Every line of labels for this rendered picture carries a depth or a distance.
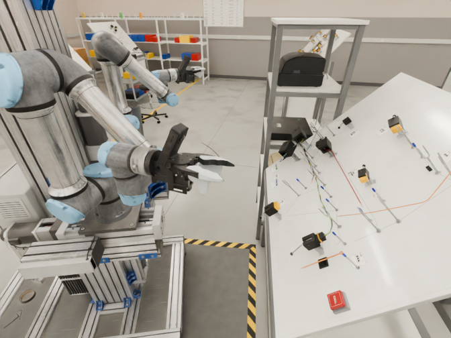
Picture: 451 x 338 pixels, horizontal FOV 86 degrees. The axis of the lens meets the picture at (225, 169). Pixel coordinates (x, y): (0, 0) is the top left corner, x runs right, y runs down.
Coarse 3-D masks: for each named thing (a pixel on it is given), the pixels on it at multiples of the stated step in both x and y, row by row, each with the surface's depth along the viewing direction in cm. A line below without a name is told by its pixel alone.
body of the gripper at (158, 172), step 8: (152, 152) 61; (160, 152) 64; (184, 152) 63; (152, 160) 61; (168, 160) 59; (176, 160) 58; (184, 160) 58; (192, 160) 59; (152, 168) 61; (160, 168) 62; (168, 168) 58; (152, 176) 63; (160, 176) 62; (168, 176) 59; (176, 176) 59; (184, 176) 58; (168, 184) 60; (176, 184) 59; (184, 184) 59; (192, 184) 62; (184, 192) 60
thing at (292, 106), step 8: (336, 32) 382; (344, 32) 341; (336, 40) 347; (320, 48) 393; (328, 72) 346; (288, 104) 384; (296, 104) 381; (304, 104) 379; (312, 104) 376; (288, 112) 391; (296, 112) 388; (304, 112) 385; (312, 112) 383; (320, 112) 376; (320, 120) 382
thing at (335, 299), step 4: (332, 292) 82; (336, 292) 81; (340, 292) 80; (328, 296) 82; (332, 296) 81; (336, 296) 80; (340, 296) 79; (328, 300) 81; (332, 300) 80; (336, 300) 79; (340, 300) 78; (332, 304) 80; (336, 304) 79; (340, 304) 78; (344, 304) 77; (332, 308) 79; (336, 308) 79
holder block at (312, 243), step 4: (308, 236) 99; (312, 236) 97; (304, 240) 99; (308, 240) 97; (312, 240) 96; (304, 244) 98; (308, 244) 97; (312, 244) 96; (316, 244) 96; (308, 248) 98; (312, 248) 98
